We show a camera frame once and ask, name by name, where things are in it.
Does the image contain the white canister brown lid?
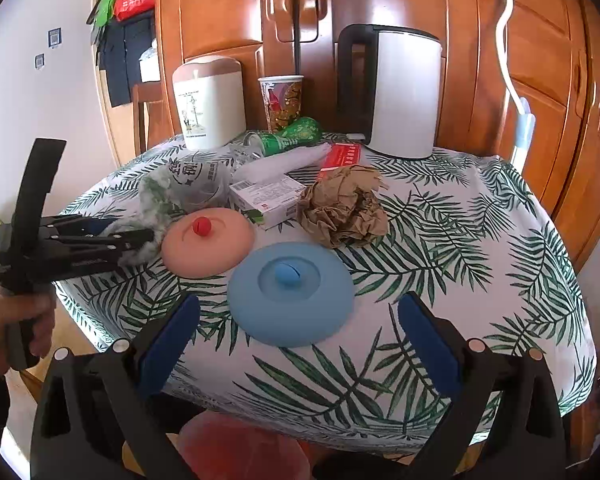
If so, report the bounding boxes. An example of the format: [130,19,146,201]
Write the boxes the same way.
[172,55,247,152]

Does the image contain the person's left hand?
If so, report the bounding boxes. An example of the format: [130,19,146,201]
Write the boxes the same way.
[0,288,57,376]

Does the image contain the green crushed can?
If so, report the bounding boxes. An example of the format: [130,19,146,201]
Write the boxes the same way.
[245,117,323,157]

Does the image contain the patterned paper cup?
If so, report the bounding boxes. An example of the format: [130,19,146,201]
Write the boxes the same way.
[259,75,303,133]

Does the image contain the grey fluffy cloth wad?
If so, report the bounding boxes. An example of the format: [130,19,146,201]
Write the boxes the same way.
[102,166,182,266]

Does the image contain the red orange toothpaste box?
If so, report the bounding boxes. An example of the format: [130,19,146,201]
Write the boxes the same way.
[316,143,362,180]

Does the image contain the white medicine box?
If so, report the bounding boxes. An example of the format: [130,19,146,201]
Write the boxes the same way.
[230,174,306,230]

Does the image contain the dark hanging clothes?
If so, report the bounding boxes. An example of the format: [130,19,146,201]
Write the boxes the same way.
[97,10,156,107]

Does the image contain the brown paper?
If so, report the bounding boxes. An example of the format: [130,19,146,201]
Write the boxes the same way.
[297,165,389,249]

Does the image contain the white blue cable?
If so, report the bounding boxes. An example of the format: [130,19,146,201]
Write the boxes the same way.
[482,0,538,172]

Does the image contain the peach silicone lid red knob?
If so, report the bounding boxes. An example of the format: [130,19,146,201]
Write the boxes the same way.
[161,208,254,278]

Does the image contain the white electric kettle black handle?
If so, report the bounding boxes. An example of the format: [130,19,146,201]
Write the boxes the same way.
[337,24,442,159]

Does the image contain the wooden chair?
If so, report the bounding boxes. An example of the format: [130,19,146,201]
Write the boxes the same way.
[132,81,173,156]

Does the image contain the palm leaf tablecloth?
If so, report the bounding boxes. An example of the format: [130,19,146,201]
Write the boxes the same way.
[57,148,596,453]

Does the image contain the red trash bin pink liner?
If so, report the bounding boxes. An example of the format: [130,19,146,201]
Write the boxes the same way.
[176,411,311,479]

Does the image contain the blue silicone lid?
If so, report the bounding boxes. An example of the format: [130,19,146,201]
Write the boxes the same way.
[227,243,354,348]

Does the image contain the wooden wardrobe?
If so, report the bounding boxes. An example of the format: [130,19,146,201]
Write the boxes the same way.
[156,0,600,268]

